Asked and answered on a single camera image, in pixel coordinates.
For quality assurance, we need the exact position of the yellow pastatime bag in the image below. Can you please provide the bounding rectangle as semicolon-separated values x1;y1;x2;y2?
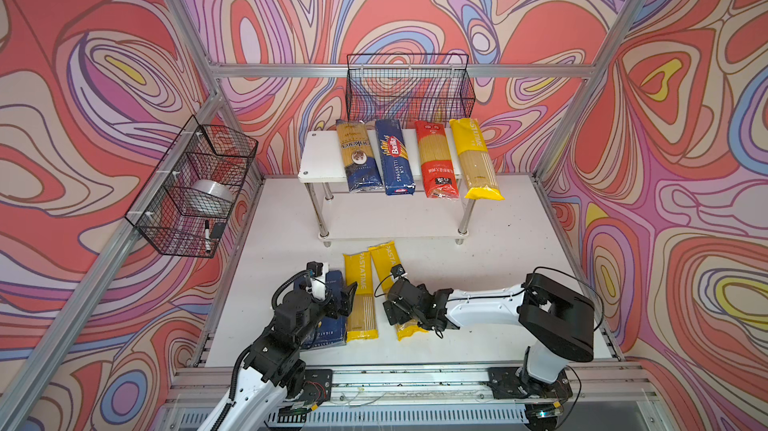
368;241;425;341
450;118;504;201
344;251;379;342

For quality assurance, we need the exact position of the blue Barilla spaghetti box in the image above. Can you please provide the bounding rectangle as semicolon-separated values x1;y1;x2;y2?
374;119;416;196

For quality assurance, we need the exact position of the red spaghetti bag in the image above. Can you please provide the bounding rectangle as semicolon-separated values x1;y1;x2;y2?
415;121;459;199

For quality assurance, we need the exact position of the blue Ankara spaghetti bag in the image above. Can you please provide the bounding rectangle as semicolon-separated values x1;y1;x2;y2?
336;120;384;193

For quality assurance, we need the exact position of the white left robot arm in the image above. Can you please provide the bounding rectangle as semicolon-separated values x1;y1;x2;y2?
199;261;358;430

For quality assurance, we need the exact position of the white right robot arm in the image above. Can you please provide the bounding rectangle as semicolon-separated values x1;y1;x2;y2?
383;271;595;385

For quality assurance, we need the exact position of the white two-tier shelf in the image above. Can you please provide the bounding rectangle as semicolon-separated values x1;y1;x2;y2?
298;129;476;246

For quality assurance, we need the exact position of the blue Barilla rigatoni box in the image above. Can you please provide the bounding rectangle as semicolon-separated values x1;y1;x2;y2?
302;269;347;350

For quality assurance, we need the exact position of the silver tape roll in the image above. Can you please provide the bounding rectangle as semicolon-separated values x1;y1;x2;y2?
192;179;235;202

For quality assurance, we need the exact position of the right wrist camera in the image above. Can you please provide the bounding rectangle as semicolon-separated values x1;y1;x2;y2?
390;264;406;280

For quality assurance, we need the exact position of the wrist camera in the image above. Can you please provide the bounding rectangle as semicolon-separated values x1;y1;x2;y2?
390;264;406;280
306;261;327;302

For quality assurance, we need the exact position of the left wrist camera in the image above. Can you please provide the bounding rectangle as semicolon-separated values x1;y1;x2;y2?
306;261;327;302

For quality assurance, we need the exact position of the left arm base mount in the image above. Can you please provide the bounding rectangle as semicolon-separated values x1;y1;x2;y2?
286;368;333;407

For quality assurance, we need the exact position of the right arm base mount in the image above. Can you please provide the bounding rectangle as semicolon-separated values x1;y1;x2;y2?
487;367;573;402

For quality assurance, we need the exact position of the black wire basket left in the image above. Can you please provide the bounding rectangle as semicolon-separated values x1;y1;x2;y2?
125;117;259;258

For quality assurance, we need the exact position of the black wire basket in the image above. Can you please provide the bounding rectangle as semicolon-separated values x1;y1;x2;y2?
125;117;259;258
345;51;476;128

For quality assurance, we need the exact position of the black wire basket back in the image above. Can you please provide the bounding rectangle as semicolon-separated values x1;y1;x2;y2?
345;51;476;128

